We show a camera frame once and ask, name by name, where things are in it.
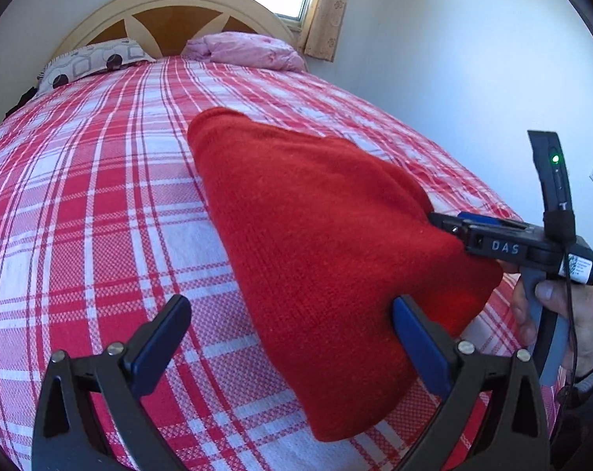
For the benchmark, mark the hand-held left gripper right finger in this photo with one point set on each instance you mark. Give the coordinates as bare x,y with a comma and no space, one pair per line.
419,348

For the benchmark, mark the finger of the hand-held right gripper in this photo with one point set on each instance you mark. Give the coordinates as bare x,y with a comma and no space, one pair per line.
448,228
492,221

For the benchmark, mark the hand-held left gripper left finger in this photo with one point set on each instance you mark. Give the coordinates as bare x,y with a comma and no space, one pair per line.
161,338

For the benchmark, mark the red knitted sweater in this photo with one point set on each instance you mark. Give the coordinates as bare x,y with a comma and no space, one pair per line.
326,235

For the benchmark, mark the person's right hand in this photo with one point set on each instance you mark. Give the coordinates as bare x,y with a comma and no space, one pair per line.
590,324

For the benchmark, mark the red white plaid bedspread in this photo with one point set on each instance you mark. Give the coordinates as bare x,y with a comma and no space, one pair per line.
105,196

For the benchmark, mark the long beige patterned curtain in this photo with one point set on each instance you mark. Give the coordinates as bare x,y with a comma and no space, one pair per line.
328,14

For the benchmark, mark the pink crumpled blanket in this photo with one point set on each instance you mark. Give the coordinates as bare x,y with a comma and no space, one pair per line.
247,49

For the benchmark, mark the dark cloth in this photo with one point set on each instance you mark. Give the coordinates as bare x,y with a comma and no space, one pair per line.
24,100

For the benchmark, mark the grey patterned pillow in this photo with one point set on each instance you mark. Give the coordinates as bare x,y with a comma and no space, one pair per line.
90,61

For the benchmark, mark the cream and wood headboard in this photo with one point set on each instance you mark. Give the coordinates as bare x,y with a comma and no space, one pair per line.
179,14

